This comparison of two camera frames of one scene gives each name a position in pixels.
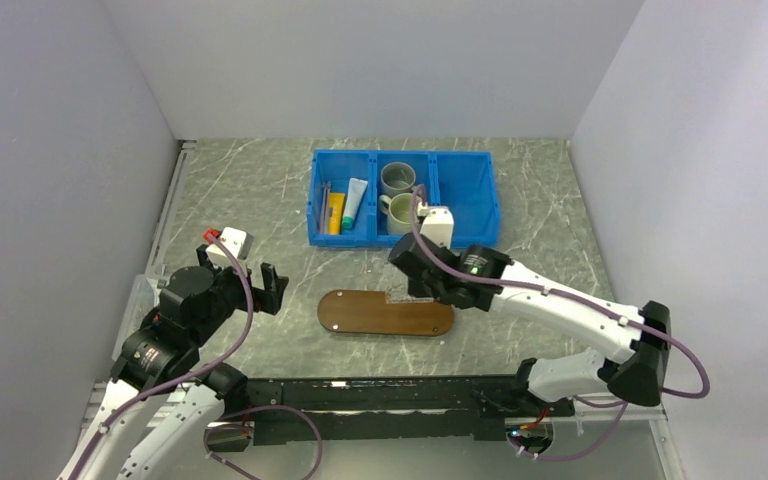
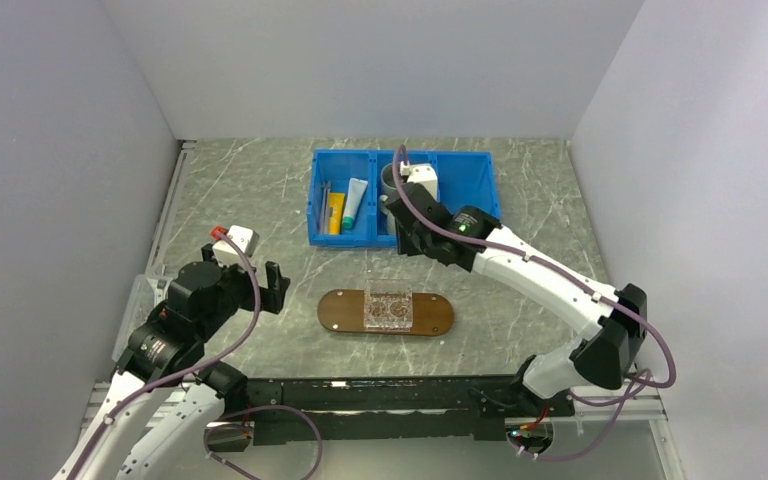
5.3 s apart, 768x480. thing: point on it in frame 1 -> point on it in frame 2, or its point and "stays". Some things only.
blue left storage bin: x=339 y=166 stays
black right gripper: x=416 y=289 -> x=405 y=245
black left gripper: x=266 y=299 stays
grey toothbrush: x=324 y=208 stays
